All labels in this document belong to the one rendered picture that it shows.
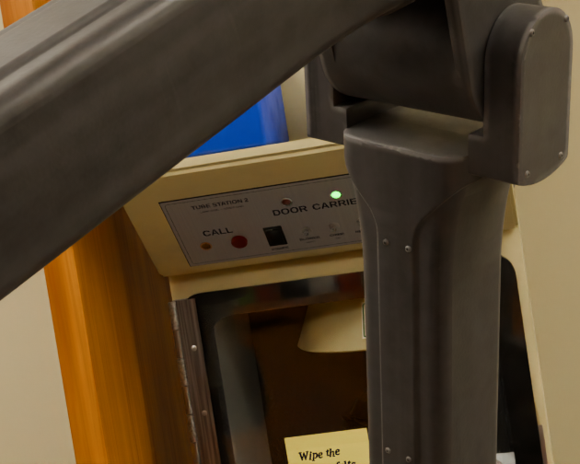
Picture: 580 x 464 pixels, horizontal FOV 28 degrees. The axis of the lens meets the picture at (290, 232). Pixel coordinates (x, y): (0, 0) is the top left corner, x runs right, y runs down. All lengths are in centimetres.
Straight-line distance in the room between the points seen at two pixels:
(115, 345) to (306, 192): 24
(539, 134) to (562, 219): 99
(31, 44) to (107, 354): 73
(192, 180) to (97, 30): 62
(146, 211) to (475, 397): 50
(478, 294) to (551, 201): 94
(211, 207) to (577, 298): 62
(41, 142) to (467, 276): 24
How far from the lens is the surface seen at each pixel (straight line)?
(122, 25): 33
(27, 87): 32
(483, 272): 52
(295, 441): 106
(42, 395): 161
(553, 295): 146
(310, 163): 92
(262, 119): 93
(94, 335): 102
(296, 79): 103
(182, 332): 106
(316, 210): 96
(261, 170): 93
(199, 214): 97
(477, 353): 53
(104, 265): 106
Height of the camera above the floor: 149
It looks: 3 degrees down
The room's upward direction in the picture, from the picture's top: 9 degrees counter-clockwise
